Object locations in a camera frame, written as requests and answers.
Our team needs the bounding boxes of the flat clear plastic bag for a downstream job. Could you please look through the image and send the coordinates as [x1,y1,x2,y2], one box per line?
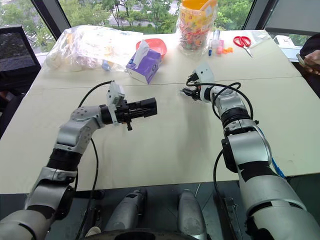
[246,30,273,49]

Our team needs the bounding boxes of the white device on sill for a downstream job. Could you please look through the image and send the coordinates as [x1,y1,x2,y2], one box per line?
[272,34,305,61]

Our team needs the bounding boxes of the candy jar with orange lid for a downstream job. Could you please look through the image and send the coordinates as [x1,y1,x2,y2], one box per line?
[175,0,219,60]

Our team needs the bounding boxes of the blue Ethernet cable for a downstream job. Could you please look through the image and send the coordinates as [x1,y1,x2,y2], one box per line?
[257,126,287,180]

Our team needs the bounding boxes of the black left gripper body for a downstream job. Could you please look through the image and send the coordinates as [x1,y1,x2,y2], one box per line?
[115,99,134,132]

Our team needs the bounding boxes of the red plastic bowl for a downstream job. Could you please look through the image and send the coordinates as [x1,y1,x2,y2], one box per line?
[135,38,168,60]

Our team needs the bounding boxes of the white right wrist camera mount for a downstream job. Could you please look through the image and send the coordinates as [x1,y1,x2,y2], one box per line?
[192,61,216,85]

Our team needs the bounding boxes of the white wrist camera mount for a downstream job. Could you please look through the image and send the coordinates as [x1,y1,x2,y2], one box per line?
[106,80,126,127]
[192,61,216,85]

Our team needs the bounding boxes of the silver rounded robot leg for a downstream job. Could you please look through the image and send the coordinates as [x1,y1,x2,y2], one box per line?
[103,189,148,232]
[176,189,208,240]

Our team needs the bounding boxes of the clear plastic bag with items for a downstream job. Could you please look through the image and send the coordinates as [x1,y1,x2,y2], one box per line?
[44,24,145,73]

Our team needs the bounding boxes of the purple tissue box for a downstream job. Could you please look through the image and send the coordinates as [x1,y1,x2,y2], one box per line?
[125,39,162,85]

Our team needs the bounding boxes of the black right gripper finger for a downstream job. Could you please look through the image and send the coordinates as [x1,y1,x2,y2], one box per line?
[182,88,198,100]
[186,72,200,87]

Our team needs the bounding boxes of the black mesh chair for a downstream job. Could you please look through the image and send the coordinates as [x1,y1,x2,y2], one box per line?
[0,24,42,91]

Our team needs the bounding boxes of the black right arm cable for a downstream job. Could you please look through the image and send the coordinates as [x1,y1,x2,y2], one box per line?
[186,81,254,201]

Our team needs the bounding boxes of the red handled scissors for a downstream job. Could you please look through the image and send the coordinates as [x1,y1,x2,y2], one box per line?
[233,35,254,59]

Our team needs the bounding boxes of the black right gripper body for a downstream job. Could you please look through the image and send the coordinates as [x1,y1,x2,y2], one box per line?
[190,83,206,101]

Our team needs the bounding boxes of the clear small bottle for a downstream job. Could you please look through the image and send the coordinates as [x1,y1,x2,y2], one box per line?
[211,29,222,50]

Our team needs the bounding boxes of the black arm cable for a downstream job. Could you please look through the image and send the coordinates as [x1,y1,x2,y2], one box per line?
[186,81,254,201]
[73,80,115,240]

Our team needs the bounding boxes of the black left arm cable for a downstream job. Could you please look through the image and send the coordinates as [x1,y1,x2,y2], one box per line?
[73,80,115,240]

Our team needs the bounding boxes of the smartphone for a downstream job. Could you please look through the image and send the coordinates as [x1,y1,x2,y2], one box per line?
[295,53,307,68]

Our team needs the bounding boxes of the bystander in dark clothes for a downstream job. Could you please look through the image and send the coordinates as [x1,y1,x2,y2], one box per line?
[298,33,320,100]

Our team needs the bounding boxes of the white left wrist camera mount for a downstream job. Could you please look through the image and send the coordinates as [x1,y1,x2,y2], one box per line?
[106,80,126,127]

